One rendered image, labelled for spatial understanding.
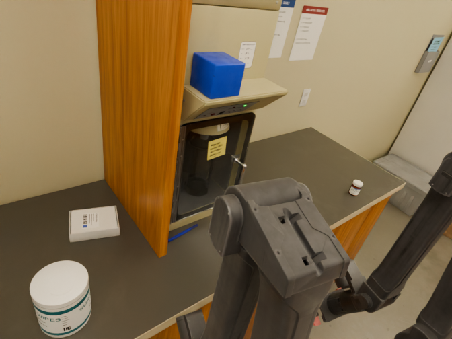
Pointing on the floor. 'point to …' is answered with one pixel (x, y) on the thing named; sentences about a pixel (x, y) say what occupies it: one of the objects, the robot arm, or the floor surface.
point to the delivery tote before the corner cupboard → (420, 181)
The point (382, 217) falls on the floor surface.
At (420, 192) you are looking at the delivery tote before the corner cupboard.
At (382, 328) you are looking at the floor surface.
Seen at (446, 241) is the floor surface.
